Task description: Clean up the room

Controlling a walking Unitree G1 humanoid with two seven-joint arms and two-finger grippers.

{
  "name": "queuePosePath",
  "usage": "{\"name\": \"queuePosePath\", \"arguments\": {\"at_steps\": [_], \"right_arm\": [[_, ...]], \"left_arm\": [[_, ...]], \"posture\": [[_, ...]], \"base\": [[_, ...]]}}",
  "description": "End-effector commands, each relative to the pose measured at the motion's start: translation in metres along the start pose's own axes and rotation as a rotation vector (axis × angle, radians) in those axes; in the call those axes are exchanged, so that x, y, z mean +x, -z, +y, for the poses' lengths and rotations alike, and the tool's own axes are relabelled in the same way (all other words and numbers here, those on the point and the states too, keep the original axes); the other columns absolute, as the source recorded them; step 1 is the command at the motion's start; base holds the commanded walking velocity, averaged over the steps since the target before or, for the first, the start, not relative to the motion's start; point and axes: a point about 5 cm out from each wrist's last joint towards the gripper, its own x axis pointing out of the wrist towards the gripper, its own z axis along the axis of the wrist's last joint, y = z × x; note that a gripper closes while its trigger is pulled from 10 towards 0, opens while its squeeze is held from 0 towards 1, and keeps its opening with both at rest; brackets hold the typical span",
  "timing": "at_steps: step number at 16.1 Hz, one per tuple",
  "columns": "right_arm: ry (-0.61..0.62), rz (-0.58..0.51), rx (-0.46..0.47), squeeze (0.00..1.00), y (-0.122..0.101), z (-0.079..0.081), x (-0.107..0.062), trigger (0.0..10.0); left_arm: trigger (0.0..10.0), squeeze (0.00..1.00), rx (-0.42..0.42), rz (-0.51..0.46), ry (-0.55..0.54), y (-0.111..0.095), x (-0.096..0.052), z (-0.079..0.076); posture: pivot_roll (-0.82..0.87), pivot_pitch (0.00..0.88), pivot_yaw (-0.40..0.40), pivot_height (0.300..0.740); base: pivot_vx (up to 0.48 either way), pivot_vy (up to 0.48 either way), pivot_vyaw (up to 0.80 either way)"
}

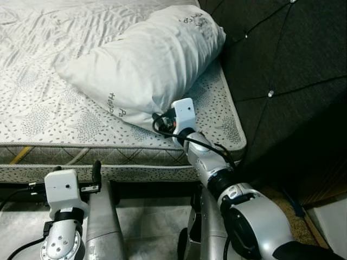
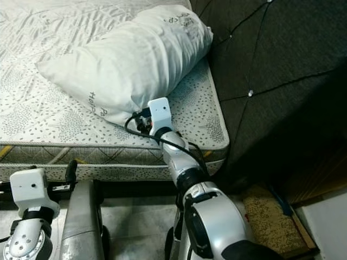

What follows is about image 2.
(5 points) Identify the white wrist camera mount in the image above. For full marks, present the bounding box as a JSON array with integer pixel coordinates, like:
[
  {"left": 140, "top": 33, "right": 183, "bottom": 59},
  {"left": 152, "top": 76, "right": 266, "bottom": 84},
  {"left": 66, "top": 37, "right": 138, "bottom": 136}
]
[
  {"left": 147, "top": 97, "right": 173, "bottom": 133},
  {"left": 9, "top": 168, "right": 55, "bottom": 217}
]

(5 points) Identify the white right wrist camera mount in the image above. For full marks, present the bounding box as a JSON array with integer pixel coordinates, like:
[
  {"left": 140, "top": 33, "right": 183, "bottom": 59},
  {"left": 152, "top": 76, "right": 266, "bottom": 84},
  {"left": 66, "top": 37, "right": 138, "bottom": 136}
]
[{"left": 147, "top": 97, "right": 173, "bottom": 133}]

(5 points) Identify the dark tufted headboard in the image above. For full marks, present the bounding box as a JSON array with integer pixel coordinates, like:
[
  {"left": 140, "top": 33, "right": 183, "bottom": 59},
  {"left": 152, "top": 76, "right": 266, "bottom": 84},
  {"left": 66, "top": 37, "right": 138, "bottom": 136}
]
[{"left": 190, "top": 0, "right": 347, "bottom": 204}]

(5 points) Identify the grey left robot leg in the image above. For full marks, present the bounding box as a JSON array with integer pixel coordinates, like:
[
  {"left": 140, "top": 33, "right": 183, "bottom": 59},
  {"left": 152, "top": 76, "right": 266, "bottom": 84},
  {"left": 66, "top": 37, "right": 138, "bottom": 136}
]
[{"left": 60, "top": 179, "right": 106, "bottom": 260}]

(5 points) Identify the white patterned mattress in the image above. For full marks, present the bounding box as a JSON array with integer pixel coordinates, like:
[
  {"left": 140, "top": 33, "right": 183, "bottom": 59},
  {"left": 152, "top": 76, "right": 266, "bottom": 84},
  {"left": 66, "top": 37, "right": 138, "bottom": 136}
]
[{"left": 0, "top": 0, "right": 229, "bottom": 150}]

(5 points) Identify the grey robot leg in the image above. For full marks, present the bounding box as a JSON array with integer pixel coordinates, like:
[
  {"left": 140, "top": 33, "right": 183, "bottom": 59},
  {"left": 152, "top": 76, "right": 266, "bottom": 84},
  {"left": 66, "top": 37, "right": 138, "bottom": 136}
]
[
  {"left": 60, "top": 179, "right": 106, "bottom": 260},
  {"left": 165, "top": 190, "right": 196, "bottom": 260}
]

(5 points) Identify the brown speckled floor mat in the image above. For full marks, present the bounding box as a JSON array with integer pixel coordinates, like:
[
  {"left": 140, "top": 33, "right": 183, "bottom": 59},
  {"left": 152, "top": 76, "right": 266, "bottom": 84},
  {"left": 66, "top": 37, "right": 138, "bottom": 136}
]
[{"left": 241, "top": 184, "right": 318, "bottom": 258}]

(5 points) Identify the grey right robot leg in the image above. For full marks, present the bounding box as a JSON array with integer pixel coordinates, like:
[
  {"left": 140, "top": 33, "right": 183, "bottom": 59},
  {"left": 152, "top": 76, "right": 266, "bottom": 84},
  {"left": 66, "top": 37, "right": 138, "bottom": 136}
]
[{"left": 165, "top": 190, "right": 196, "bottom": 260}]

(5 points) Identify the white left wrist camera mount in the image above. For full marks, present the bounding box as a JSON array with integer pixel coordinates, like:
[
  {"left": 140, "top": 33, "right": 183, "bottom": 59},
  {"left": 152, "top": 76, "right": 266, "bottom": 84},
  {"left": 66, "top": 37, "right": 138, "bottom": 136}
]
[{"left": 9, "top": 168, "right": 55, "bottom": 217}]

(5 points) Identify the white panel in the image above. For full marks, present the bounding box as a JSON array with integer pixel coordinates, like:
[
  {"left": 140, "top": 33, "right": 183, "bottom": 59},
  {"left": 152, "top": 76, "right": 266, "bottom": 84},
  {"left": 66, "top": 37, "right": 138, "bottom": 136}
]
[{"left": 295, "top": 190, "right": 347, "bottom": 260}]

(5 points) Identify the grey quilted bed base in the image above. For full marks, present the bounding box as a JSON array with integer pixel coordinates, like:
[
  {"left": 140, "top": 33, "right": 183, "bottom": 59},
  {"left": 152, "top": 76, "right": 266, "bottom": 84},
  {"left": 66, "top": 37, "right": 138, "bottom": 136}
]
[{"left": 0, "top": 144, "right": 228, "bottom": 182}]

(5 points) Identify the white pillow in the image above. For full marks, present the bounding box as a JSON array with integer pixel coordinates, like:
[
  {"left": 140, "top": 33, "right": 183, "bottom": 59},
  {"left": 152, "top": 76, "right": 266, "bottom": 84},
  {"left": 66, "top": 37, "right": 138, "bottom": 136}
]
[{"left": 35, "top": 4, "right": 214, "bottom": 128}]

